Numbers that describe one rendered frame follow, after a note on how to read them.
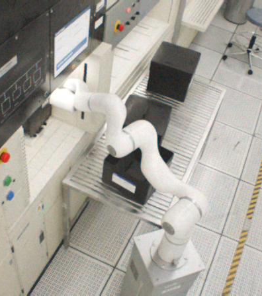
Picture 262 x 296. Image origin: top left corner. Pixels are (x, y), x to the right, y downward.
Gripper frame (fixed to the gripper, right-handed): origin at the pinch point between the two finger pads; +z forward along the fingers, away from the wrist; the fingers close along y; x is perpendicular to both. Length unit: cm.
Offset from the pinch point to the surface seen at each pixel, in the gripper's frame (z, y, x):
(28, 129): -9.4, -10.6, -18.9
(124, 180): -64, -6, -31
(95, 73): -33.2, 14.8, 10.2
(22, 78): -30, -39, 42
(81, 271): -51, -25, -119
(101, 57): -35.1, 15.7, 19.9
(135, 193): -71, -7, -37
